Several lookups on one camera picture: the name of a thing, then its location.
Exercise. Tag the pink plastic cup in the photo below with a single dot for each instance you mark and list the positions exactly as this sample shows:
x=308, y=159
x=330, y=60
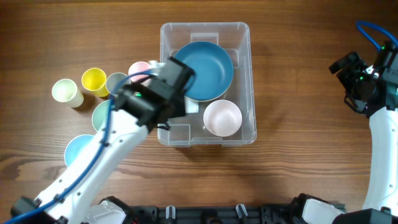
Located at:
x=136, y=68

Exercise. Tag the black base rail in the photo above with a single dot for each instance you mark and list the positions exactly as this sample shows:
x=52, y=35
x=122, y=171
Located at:
x=264, y=214

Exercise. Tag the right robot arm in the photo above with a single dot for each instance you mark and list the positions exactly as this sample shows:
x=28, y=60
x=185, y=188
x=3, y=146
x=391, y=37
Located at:
x=380, y=205

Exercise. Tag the mint green bowl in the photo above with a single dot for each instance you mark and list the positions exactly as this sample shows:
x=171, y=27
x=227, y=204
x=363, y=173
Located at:
x=100, y=114

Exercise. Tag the cream large bowl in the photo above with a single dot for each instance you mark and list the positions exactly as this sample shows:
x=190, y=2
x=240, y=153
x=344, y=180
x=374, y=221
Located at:
x=196, y=100

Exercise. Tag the yellow plastic cup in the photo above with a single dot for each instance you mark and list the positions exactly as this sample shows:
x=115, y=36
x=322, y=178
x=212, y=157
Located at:
x=94, y=80

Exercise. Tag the white label in container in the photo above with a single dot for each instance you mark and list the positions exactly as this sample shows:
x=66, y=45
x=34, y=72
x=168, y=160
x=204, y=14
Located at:
x=191, y=106

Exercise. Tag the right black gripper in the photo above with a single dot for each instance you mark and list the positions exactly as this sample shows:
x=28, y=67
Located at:
x=343, y=77

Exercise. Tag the light blue small bowl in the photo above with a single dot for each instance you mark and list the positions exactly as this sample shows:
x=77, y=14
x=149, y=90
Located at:
x=75, y=146

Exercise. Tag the clear plastic storage container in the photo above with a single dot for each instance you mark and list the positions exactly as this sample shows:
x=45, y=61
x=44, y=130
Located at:
x=234, y=38

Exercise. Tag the pale pink small bowl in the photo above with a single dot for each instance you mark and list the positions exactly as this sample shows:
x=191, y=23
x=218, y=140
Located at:
x=222, y=118

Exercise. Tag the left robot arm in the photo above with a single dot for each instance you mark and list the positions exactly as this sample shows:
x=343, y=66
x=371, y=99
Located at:
x=134, y=111

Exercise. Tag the cream plastic cup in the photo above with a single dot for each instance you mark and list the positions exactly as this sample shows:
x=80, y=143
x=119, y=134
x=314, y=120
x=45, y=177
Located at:
x=66, y=91

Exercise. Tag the grey plastic cup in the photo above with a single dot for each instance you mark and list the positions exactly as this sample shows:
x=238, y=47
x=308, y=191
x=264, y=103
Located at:
x=117, y=79

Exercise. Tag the dark blue bowl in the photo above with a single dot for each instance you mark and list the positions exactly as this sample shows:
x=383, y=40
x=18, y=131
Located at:
x=213, y=67

